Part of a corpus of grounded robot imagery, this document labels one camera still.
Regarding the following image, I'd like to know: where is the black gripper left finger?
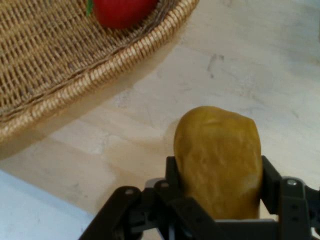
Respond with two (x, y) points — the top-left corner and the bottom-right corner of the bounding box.
(79, 155), (216, 240)

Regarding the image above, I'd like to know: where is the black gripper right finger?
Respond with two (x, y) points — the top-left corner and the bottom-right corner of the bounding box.
(260, 154), (320, 240)

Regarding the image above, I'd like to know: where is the brown toy potato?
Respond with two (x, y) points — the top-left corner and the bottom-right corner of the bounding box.
(173, 105), (264, 221)

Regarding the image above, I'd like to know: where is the wooden cutting board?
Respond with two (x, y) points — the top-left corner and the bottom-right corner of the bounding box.
(0, 0), (320, 227)

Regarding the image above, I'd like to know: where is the woven wicker basket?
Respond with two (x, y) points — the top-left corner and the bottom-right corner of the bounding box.
(0, 0), (201, 155)

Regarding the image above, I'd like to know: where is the red toy pepper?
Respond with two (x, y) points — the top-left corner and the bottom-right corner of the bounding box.
(85, 0), (160, 30)

